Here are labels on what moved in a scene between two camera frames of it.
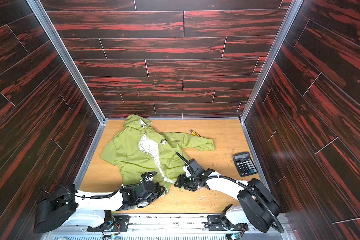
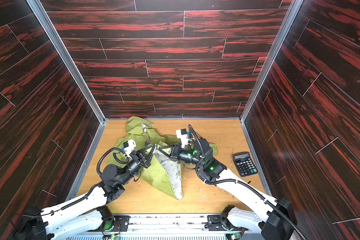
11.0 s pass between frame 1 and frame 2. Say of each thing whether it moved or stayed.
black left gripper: moved
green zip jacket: moved
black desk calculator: stayed
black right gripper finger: moved
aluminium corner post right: stayed
